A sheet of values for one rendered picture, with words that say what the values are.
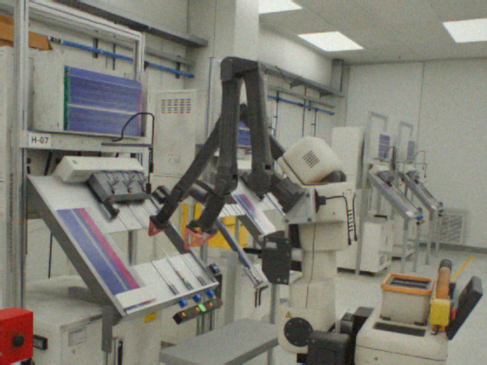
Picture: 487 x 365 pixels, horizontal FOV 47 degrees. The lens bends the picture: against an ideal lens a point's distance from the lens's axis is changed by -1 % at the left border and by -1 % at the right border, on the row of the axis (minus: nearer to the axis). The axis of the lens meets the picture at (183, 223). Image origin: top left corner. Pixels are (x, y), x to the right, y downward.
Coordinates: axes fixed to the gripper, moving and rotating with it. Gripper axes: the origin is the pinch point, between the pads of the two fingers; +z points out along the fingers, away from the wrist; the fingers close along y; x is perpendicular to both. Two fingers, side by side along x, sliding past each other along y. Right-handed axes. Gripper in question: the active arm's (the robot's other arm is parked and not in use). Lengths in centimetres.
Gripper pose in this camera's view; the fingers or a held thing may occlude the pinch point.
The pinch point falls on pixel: (150, 234)
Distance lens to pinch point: 251.3
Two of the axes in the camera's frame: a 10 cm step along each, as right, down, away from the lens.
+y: -5.6, 0.8, -8.3
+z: -5.3, 7.3, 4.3
